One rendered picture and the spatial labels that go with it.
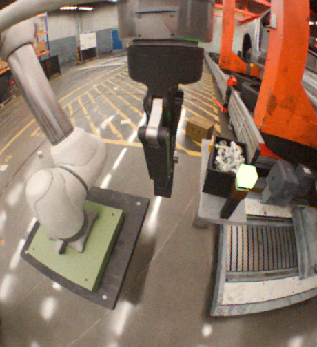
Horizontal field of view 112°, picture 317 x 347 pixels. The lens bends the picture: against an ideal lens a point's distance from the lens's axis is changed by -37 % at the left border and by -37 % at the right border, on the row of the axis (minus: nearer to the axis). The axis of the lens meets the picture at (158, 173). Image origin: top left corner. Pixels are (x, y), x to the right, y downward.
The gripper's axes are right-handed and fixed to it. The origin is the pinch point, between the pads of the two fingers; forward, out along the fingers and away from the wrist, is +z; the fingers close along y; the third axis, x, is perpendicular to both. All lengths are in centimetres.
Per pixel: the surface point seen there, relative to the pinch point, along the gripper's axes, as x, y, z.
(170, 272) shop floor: 6, 3, 70
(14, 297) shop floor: -84, 62, 69
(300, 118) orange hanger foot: 63, -59, 3
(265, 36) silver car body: 110, -259, -58
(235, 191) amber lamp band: 16.6, -8.6, 10.3
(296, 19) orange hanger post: 48, -59, -48
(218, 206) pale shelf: 16.3, -13.6, 25.2
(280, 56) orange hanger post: 41, -59, -24
